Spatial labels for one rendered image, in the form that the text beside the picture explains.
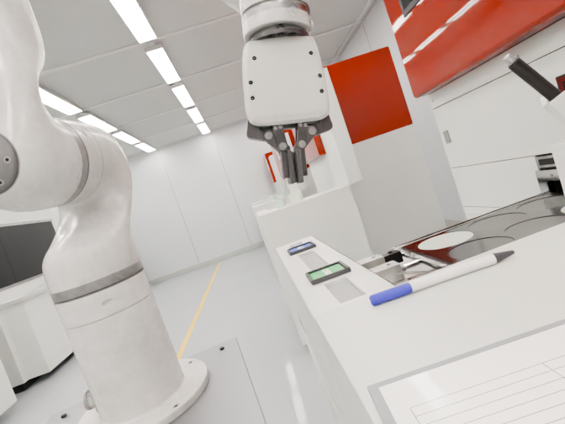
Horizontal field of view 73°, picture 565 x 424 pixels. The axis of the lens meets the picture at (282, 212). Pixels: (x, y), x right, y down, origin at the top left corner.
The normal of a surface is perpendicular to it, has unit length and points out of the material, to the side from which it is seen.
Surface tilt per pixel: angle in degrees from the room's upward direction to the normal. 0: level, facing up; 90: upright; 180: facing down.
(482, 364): 0
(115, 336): 92
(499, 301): 0
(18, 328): 90
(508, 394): 0
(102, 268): 91
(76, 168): 117
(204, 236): 90
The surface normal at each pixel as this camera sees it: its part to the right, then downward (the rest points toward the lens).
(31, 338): 0.09, 0.04
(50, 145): 0.88, -0.24
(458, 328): -0.32, -0.94
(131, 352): 0.54, -0.09
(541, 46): -0.94, 0.33
